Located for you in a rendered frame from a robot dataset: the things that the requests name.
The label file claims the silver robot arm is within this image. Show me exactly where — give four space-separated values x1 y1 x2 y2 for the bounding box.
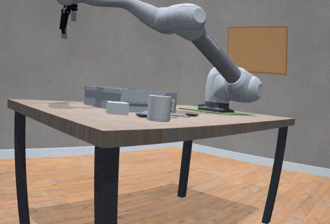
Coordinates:
57 0 263 113

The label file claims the white mug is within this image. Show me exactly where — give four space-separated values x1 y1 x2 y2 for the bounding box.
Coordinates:
147 95 175 122

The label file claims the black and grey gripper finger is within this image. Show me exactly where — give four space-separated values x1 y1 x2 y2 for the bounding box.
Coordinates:
71 4 78 22
60 5 72 39

